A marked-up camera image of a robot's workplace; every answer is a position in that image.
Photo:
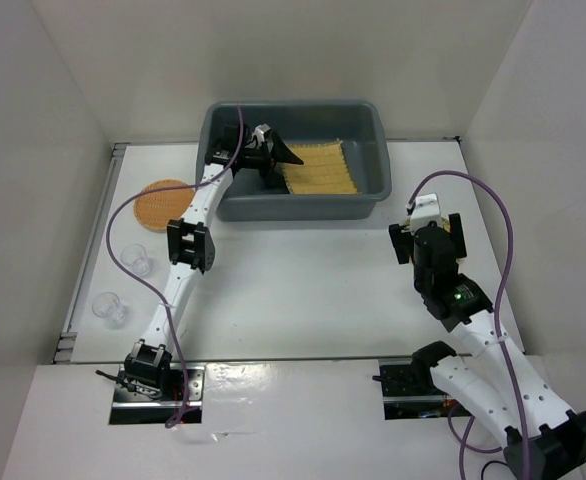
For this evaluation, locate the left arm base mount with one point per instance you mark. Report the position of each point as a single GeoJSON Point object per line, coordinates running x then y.
{"type": "Point", "coordinates": [136, 404]}

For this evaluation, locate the clear glass cup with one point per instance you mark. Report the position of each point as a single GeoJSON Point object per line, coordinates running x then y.
{"type": "Point", "coordinates": [108, 307]}
{"type": "Point", "coordinates": [136, 259]}

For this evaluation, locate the square bamboo mat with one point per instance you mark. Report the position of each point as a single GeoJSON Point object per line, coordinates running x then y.
{"type": "Point", "coordinates": [324, 172]}

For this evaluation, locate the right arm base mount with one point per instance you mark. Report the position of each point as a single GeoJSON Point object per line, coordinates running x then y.
{"type": "Point", "coordinates": [406, 397]}

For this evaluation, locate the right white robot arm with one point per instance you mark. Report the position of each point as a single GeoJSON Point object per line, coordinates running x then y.
{"type": "Point", "coordinates": [541, 435]}

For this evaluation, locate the orange round woven plate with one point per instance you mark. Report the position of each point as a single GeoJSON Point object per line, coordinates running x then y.
{"type": "Point", "coordinates": [163, 200]}

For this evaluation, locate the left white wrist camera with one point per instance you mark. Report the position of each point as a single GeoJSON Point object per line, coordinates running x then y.
{"type": "Point", "coordinates": [261, 134]}

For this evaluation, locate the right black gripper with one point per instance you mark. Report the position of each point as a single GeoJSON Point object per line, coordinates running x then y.
{"type": "Point", "coordinates": [403, 242]}

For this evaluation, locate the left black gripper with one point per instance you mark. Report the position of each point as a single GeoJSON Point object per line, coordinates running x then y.
{"type": "Point", "coordinates": [279, 153]}

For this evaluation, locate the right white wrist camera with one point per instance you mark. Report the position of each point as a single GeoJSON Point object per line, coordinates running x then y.
{"type": "Point", "coordinates": [424, 211]}

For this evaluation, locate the grey plastic bin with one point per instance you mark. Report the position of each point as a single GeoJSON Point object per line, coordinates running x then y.
{"type": "Point", "coordinates": [356, 123]}

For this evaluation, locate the yellow round woven plate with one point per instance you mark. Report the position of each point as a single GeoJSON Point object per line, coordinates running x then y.
{"type": "Point", "coordinates": [437, 240]}

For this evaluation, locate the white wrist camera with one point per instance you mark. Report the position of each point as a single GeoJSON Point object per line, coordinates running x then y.
{"type": "Point", "coordinates": [261, 134]}
{"type": "Point", "coordinates": [424, 211]}

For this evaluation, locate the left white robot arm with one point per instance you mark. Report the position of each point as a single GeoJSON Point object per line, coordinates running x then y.
{"type": "Point", "coordinates": [191, 250]}

